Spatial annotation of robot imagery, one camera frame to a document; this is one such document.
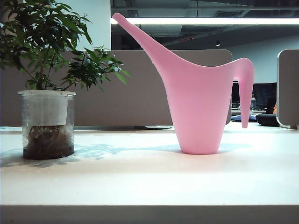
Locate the pink plastic watering can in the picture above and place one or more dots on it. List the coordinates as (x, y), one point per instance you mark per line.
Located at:
(198, 98)

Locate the clear glass plant pot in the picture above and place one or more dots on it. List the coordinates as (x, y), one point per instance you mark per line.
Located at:
(47, 140)

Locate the green leafy plant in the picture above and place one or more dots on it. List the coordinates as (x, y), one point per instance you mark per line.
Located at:
(46, 37)

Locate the grey flat partition foot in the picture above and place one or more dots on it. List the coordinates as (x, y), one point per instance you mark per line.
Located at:
(154, 127)

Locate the wide beige desk partition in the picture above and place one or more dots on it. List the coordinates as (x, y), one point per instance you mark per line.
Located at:
(126, 93)

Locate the blue checkered cloth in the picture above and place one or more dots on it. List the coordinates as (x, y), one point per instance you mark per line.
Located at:
(237, 117)

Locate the dark computer monitor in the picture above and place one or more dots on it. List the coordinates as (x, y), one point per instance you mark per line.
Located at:
(235, 92)

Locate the white inner pot liner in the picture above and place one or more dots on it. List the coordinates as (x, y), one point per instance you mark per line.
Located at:
(50, 109)

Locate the clear glass jar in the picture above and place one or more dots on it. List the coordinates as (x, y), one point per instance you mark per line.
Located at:
(253, 103)

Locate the long ceiling light strip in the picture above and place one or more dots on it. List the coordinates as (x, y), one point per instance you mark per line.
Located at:
(210, 21)

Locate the black round cushion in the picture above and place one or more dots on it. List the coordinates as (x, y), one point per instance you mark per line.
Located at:
(268, 119)

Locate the narrow beige desk partition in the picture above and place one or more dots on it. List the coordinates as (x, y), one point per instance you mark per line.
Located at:
(289, 88)

